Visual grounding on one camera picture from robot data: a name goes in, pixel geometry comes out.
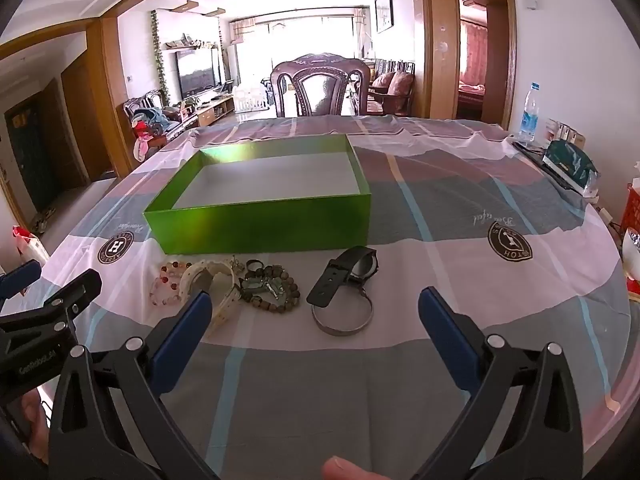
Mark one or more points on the bed with pink cover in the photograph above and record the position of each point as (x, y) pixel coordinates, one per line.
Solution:
(472, 94)

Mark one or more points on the white play fence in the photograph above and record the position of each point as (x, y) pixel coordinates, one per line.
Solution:
(252, 100)

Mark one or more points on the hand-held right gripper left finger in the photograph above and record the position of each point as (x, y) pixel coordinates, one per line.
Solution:
(182, 332)

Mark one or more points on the clear water bottle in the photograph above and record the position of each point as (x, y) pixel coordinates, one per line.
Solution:
(529, 117)

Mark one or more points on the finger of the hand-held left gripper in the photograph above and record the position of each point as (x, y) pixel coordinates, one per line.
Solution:
(20, 277)
(70, 294)

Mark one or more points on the leopard pattern hair clip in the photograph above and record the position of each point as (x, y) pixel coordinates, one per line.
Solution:
(287, 296)

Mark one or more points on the pile of clothes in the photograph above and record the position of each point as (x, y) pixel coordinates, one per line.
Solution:
(150, 122)

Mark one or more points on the person's left hand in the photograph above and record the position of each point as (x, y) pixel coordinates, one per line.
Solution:
(35, 425)

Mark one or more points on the wooden armchair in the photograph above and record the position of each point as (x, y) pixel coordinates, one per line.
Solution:
(131, 110)

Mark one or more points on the small cardboard boxes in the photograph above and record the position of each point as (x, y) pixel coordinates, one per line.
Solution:
(567, 132)

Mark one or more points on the silver bangle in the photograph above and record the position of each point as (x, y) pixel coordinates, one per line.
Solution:
(340, 331)

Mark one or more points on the white wristwatch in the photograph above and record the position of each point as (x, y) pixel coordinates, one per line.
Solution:
(222, 305)

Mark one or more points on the green jade pendant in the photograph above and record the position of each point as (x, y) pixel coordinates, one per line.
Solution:
(252, 285)

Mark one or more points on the wooden sofa with cushions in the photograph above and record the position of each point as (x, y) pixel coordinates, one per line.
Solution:
(392, 87)

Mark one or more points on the wooden television cabinet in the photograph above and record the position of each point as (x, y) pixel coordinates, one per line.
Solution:
(210, 110)

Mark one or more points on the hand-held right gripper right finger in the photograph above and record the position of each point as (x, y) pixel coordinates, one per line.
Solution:
(450, 330)

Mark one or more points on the flat screen television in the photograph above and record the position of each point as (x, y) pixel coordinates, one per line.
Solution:
(195, 72)

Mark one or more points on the red box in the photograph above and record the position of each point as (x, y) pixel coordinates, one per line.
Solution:
(631, 212)

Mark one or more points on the person's right hand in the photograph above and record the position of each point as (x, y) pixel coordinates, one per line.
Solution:
(350, 469)

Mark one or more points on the framed wall picture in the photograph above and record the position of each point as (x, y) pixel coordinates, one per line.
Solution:
(384, 7)

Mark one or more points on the red and white bag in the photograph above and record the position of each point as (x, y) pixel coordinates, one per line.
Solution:
(31, 247)

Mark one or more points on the carved wooden dining chair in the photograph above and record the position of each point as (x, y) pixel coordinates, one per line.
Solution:
(320, 90)

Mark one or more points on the green cardboard box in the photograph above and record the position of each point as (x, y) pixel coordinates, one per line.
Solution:
(250, 225)

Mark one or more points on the green hanging vine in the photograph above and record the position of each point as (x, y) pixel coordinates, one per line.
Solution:
(159, 55)

